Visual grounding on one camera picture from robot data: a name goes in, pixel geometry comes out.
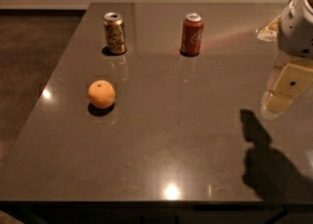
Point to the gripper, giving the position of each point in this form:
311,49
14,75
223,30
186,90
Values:
295,30

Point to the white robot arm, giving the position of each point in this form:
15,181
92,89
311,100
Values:
293,29

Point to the red soda can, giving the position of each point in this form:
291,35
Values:
192,34

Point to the orange fruit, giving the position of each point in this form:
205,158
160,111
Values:
101,94

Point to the gold patterned soda can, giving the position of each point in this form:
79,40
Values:
115,32

